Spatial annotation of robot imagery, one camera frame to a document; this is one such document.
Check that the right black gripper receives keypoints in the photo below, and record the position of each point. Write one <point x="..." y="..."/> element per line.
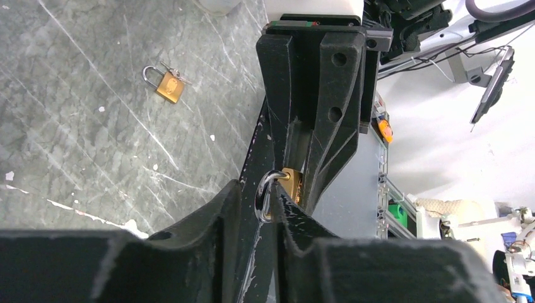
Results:
<point x="334" y="138"/>

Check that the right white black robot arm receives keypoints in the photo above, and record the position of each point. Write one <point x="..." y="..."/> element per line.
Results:
<point x="423" y="33"/>

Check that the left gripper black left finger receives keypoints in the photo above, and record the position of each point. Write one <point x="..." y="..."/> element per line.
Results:
<point x="192" y="260"/>

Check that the small brass padlock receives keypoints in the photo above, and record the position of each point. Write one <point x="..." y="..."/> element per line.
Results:
<point x="172" y="84"/>

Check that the aluminium extrusion rail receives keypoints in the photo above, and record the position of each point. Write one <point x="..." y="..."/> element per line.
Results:
<point x="396" y="214"/>

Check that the brass padlock with key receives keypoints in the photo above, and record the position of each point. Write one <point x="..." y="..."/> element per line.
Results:
<point x="289" y="179"/>

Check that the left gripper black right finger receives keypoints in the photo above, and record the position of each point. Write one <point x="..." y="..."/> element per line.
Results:
<point x="314" y="265"/>

